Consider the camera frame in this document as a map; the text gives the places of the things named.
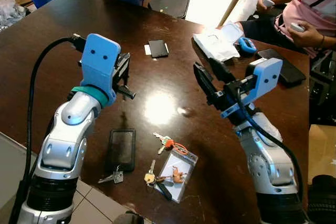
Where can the person's left forearm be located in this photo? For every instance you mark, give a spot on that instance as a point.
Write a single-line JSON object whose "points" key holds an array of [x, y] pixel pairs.
{"points": [[328, 43]]}

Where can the person's left hand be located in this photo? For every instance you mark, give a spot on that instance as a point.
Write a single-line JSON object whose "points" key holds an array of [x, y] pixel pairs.
{"points": [[310, 38]]}

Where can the keys with red tag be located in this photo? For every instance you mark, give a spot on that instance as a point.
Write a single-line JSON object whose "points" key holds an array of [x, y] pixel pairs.
{"points": [[168, 142]]}

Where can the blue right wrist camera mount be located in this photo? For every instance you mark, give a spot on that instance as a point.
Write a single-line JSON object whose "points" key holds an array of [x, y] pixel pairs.
{"points": [[265, 77]]}

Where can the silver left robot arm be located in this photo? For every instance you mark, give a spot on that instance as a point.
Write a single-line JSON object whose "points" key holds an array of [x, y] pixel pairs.
{"points": [[63, 145]]}

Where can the clear plastic bags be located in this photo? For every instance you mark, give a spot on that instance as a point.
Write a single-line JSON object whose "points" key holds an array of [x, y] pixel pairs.
{"points": [[9, 11]]}

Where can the grey robot foot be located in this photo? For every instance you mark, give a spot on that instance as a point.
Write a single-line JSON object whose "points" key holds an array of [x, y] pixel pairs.
{"points": [[127, 219]]}

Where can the white card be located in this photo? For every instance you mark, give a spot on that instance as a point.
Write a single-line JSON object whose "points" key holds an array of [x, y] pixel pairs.
{"points": [[147, 50]]}

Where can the black slim smartphone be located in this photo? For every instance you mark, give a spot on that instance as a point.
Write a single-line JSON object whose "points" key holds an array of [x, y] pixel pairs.
{"points": [[283, 67]]}

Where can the clear badge holder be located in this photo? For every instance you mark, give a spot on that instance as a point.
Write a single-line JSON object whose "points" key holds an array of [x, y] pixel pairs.
{"points": [[181, 182]]}

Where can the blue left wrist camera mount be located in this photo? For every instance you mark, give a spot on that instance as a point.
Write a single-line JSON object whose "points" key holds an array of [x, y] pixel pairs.
{"points": [[97, 64]]}

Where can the silver keys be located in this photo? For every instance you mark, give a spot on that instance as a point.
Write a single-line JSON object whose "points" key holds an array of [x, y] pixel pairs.
{"points": [[113, 177]]}

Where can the white handheld controller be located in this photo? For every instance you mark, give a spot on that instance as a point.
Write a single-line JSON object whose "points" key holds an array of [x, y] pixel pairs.
{"points": [[297, 27], [268, 2]]}

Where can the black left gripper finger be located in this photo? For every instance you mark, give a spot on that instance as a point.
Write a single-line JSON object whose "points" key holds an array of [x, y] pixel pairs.
{"points": [[124, 62]]}

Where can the white plastic bag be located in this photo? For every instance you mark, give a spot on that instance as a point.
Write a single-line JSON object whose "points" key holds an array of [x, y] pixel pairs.
{"points": [[218, 43]]}

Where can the black metal frame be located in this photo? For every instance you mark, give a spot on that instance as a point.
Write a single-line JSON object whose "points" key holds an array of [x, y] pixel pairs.
{"points": [[320, 85]]}

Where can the brass key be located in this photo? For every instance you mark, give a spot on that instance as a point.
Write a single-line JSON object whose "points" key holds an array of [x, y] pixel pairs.
{"points": [[150, 176]]}

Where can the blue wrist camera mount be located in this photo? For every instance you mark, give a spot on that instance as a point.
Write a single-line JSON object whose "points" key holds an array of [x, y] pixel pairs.
{"points": [[265, 77], [97, 64]]}

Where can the black phone with thick case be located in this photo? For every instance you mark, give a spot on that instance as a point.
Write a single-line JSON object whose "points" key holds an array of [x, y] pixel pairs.
{"points": [[121, 149]]}

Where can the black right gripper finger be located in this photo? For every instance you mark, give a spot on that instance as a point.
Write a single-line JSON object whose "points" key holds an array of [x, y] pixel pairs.
{"points": [[206, 86], [221, 73]]}

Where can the black rubber tyre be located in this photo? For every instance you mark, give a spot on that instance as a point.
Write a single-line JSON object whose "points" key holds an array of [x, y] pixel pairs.
{"points": [[323, 203]]}

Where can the person's right hand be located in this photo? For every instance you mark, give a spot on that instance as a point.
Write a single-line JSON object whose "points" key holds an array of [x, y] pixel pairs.
{"points": [[261, 10]]}

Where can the person in pink shirt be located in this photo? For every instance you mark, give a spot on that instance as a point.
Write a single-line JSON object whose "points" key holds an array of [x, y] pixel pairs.
{"points": [[315, 11]]}

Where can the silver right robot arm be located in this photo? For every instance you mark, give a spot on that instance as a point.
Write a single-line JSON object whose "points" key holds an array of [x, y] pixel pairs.
{"points": [[268, 166]]}

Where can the black chair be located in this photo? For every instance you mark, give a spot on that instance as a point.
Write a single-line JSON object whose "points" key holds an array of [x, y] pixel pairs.
{"points": [[169, 3]]}

